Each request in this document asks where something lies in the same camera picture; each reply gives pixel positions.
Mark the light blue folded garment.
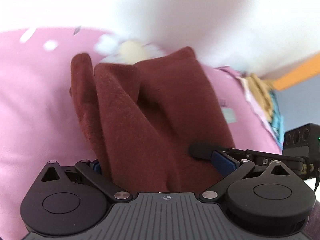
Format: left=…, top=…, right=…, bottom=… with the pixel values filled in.
left=269, top=90, right=284, bottom=148

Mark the mustard yellow folded garment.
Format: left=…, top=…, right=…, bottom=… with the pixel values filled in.
left=246, top=73, right=273, bottom=122

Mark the orange wall trim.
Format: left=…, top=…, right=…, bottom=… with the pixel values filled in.
left=272, top=53, right=319, bottom=91

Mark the dark red knit sweater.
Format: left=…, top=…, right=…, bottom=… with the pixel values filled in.
left=70, top=47, right=234, bottom=193

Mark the pink floral bed sheet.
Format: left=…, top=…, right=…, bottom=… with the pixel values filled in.
left=0, top=27, right=320, bottom=238

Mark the light pink floral blanket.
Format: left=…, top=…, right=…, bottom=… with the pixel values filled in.
left=218, top=67, right=283, bottom=152

